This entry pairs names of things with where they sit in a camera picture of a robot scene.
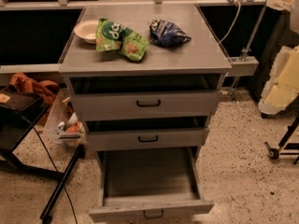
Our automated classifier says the black floor cable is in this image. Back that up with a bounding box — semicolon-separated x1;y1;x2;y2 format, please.
21;117;78;224

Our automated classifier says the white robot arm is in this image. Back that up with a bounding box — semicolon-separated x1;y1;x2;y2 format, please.
258;0;299;115

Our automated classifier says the top grey drawer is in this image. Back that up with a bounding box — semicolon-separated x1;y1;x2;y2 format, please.
70;75;220;120

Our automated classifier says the blue chip bag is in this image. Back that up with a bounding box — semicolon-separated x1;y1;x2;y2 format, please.
149;20;192;48

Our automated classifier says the middle grey drawer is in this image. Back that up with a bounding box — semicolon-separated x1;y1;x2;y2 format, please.
86;116;208;151

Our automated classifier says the grey drawer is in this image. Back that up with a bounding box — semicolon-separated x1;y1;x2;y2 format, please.
90;147;214;223
86;116;208;151
70;75;220;120

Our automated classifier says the grey drawer cabinet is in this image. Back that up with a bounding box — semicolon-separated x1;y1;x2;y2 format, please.
57;2;233;161

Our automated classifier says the bottom grey drawer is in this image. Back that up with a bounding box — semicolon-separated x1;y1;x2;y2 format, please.
90;147;214;223

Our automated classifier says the green chip bag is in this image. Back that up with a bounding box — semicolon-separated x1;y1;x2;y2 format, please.
95;18;149;62

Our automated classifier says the clear plastic bin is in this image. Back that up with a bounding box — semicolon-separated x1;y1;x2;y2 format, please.
43;88;86;146

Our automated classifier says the orange jacket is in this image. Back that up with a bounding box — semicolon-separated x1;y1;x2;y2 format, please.
8;73;60;125

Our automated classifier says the black tripod wheel leg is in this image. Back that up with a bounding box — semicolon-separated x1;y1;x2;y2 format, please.
264;116;299;164

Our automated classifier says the white bowl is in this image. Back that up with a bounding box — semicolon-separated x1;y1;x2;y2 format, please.
74;20;98;44

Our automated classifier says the black stand table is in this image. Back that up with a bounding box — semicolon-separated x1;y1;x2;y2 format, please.
0;88;85;224

